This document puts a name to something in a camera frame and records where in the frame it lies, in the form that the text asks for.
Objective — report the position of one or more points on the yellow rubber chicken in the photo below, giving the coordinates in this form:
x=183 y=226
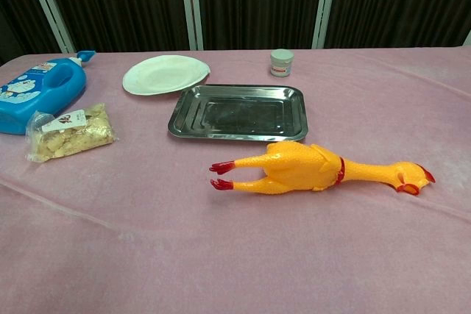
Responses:
x=294 y=167

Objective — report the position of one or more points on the stainless steel tray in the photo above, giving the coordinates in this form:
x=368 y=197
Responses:
x=239 y=115

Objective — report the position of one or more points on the small white jar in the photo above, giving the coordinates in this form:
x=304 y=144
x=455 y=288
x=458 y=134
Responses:
x=281 y=64

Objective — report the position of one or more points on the white paper plate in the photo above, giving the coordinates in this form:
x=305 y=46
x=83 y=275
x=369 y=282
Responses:
x=162 y=75

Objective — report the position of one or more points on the pink tablecloth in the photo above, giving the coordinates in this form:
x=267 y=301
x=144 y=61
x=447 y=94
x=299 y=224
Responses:
x=221 y=255

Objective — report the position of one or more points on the clear bag of snacks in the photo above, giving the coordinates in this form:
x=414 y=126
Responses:
x=73 y=137

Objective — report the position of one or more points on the blue pump detergent bottle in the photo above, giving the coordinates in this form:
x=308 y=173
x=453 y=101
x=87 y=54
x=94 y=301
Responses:
x=37 y=93

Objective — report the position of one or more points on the white metal frame post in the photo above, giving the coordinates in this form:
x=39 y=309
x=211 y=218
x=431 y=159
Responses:
x=51 y=9
x=191 y=9
x=325 y=5

